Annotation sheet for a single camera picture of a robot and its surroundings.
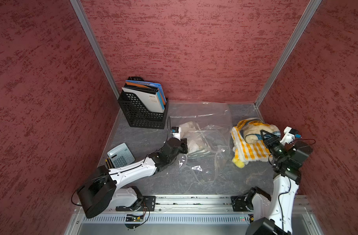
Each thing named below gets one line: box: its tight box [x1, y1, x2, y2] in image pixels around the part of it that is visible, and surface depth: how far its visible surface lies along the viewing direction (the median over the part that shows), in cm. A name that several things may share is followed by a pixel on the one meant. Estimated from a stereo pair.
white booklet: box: [121, 87, 164, 114], surface depth 91 cm
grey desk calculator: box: [107, 142, 136, 169], surface depth 91 cm
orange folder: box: [125, 81, 150, 88], surface depth 94 cm
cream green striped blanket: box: [180, 120, 212, 158], surface depth 94 cm
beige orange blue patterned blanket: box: [240, 119, 282, 143], surface depth 73 cm
